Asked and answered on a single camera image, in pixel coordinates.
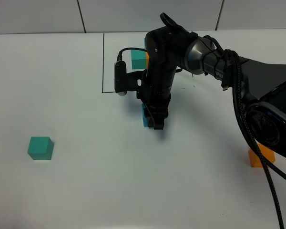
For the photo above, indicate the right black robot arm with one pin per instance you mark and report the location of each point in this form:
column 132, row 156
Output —
column 259, row 89

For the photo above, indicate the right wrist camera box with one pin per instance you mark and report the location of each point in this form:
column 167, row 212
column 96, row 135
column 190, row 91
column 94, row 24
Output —
column 123, row 81

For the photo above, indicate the orange template cube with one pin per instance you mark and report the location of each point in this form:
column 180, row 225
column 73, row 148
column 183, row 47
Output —
column 147, row 59

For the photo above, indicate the green template cube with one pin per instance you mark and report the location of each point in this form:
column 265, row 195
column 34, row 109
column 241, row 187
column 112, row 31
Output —
column 138, row 59

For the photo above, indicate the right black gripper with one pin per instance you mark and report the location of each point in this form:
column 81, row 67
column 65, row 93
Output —
column 155, row 92

